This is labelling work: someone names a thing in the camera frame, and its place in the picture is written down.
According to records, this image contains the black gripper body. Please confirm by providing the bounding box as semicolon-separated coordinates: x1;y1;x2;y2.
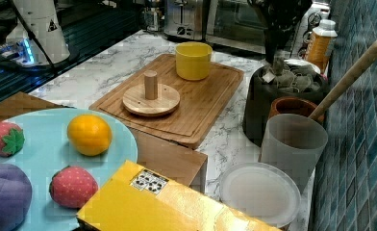
247;0;313;64

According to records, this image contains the tea bag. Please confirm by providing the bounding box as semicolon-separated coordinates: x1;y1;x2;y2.
262;57;285;83

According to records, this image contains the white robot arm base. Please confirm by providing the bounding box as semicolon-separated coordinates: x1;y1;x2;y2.
0;0;79;71

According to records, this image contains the black tea bag container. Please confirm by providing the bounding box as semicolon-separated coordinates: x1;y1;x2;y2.
242;66;329;146

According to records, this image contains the toaster oven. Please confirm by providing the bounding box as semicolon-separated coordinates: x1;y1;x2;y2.
205;0;310;55

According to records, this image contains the orange juice bottle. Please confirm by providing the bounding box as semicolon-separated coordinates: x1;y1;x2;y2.
305;19;338;73

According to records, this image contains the brown ceramic cup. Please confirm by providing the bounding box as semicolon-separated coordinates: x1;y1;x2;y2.
268;96;317;118

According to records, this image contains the yellow cup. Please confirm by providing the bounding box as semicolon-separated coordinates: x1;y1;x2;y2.
175;41;213;81

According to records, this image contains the silver toaster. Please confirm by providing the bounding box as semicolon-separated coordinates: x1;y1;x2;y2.
163;0;211;40

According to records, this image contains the translucent white cup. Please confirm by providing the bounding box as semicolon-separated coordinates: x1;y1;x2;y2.
260;114;328;192

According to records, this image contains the glass jar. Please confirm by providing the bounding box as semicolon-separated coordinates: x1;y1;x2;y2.
143;0;164;32

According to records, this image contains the bamboo cutting board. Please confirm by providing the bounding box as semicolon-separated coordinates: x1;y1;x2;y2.
89;54;243;149

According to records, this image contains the round wooden lid with knob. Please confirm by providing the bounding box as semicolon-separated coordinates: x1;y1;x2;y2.
122;70;180;117

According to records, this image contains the white plastic lid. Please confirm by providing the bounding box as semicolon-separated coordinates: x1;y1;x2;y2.
219;163;301;228

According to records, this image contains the orange toy fruit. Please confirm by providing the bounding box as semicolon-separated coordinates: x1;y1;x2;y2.
67;114;113;156

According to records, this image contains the yellow cardboard box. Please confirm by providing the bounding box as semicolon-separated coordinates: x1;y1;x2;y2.
77;161;280;231

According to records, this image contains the light blue plate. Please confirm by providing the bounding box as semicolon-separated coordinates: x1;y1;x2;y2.
0;108;138;231

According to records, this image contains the front toy strawberry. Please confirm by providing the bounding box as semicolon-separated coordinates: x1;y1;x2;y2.
49;166;99;209

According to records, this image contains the toy strawberry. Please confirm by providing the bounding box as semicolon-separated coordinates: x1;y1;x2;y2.
49;166;99;209
0;121;25;157

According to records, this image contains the left toy strawberry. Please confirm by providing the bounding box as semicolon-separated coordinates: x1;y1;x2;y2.
0;121;25;157

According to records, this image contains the purple plush toy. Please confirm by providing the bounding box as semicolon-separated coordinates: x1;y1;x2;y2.
0;164;32;231

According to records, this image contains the wooden rolling pin handle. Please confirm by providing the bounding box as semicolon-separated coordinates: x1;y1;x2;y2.
309;39;377;120

